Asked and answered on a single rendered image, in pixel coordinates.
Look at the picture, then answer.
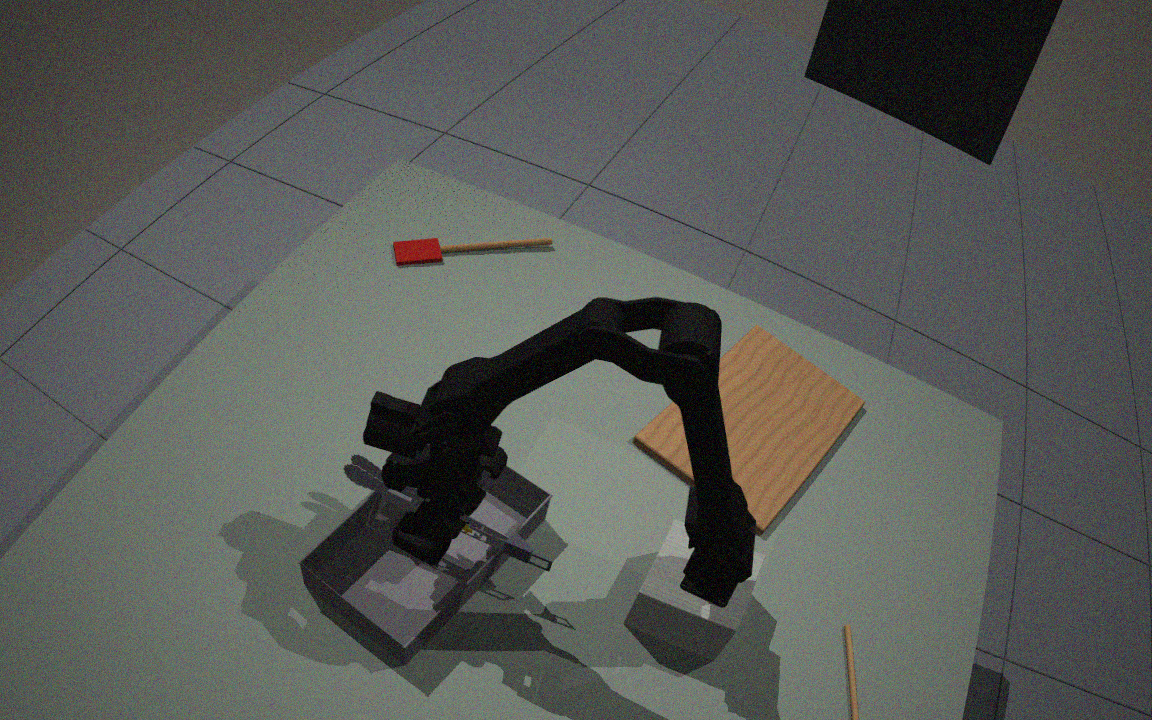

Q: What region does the wooden board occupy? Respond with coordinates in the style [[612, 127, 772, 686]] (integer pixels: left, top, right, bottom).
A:
[[632, 325, 865, 535]]

